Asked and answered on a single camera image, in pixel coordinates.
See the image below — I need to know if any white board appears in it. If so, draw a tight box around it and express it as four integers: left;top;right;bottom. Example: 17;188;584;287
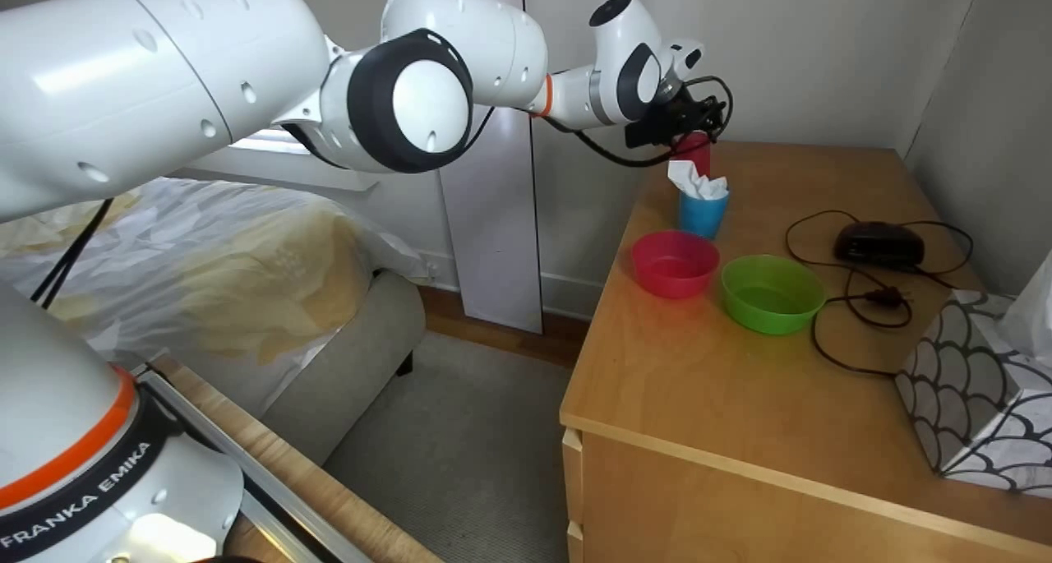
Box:
402;0;545;335

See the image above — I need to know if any white crumpled tissue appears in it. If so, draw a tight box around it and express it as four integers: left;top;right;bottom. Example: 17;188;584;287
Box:
667;159;730;201

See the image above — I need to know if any green bowl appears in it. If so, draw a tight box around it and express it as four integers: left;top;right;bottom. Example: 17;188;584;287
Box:
720;254;828;336

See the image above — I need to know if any bed with plastic cover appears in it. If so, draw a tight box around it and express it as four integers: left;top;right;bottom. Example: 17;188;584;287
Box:
0;176;430;467

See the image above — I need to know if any blue cup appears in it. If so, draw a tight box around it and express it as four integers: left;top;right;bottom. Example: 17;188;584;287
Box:
678;188;731;242

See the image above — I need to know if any pink bowl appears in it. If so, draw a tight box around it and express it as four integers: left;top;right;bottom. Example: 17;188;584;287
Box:
630;230;722;301

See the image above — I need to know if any pink cup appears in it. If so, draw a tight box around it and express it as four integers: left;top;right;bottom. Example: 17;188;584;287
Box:
673;132;713;179

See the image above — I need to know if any patterned tissue box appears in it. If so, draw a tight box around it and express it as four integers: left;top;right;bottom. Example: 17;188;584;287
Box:
893;289;1052;500

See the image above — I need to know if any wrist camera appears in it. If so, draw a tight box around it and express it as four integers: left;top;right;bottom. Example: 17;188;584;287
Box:
624;116;671;150

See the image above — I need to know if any black alarm clock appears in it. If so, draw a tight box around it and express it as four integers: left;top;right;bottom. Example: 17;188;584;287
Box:
833;221;926;270

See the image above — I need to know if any black cable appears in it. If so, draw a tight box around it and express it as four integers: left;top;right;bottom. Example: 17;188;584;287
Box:
784;209;976;380

